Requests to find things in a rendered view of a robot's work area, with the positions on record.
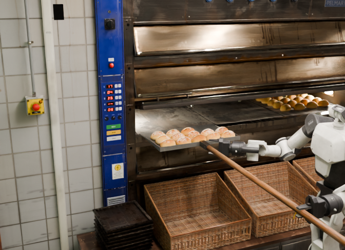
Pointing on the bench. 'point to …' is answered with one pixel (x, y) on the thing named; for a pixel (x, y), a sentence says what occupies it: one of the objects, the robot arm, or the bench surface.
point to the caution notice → (117, 171)
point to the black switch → (109, 23)
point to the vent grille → (116, 200)
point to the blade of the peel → (186, 143)
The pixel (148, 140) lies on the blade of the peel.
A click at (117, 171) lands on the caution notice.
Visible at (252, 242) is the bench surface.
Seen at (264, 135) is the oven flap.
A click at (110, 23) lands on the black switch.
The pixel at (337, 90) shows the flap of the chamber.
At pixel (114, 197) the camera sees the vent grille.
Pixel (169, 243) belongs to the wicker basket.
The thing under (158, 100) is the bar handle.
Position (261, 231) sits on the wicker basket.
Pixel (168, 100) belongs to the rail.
